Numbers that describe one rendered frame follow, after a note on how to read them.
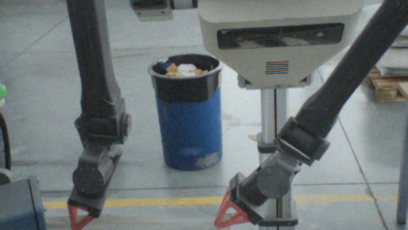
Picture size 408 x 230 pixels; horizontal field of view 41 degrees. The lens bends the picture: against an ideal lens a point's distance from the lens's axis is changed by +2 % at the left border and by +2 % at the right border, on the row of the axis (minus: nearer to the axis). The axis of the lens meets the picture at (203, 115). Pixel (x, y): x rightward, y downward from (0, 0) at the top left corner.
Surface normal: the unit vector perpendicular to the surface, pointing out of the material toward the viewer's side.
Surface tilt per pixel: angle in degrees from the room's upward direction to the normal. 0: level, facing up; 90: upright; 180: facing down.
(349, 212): 0
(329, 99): 96
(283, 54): 130
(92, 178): 87
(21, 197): 1
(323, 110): 96
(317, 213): 0
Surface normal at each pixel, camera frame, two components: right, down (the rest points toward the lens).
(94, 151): 0.05, -0.90
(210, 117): 0.65, 0.30
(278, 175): -0.28, 0.18
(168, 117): -0.58, 0.40
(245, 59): 0.00, 0.89
